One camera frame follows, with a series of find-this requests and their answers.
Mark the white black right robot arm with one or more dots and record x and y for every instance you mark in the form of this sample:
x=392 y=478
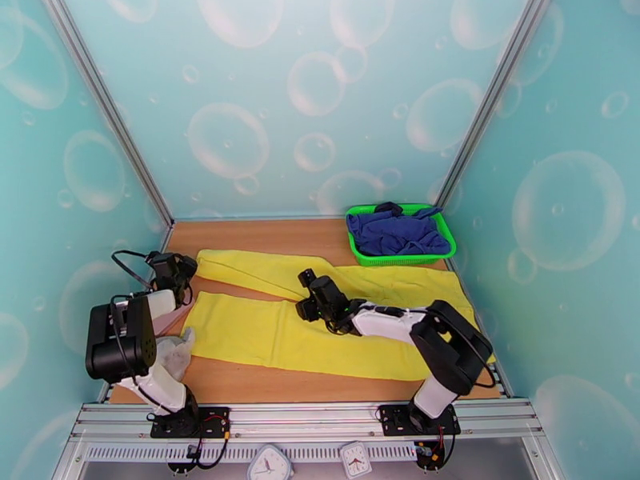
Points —
x=390 y=323

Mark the green plastic basket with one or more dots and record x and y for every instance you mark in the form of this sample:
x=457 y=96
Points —
x=400 y=261

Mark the black garment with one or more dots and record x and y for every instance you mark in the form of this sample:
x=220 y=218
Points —
x=389 y=207

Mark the blue trousers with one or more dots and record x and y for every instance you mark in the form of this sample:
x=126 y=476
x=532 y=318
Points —
x=395 y=233

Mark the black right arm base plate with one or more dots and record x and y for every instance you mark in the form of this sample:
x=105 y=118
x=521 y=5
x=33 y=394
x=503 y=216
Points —
x=392 y=418

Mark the white fluffy garment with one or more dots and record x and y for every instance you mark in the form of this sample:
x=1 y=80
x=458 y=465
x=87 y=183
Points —
x=175 y=353

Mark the aluminium frame post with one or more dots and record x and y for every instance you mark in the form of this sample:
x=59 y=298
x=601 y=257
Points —
x=102 y=93
x=495 y=93

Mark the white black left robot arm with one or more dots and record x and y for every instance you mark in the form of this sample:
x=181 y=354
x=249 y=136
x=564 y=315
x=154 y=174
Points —
x=120 y=338

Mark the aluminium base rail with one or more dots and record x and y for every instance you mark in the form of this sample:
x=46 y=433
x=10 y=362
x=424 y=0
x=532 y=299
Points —
x=310 y=418

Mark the white rounded clock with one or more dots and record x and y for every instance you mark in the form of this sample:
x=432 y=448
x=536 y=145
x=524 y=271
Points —
x=270 y=463

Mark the pink folded garment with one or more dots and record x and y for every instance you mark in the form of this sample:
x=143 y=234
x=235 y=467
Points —
x=170 y=321

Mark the yellow trousers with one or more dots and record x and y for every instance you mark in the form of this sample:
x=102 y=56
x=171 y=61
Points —
x=260 y=333

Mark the white square clock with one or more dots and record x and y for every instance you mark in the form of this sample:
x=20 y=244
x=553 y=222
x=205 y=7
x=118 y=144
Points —
x=356 y=459

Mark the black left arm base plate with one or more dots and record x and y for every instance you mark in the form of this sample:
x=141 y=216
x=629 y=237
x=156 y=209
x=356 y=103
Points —
x=215 y=423

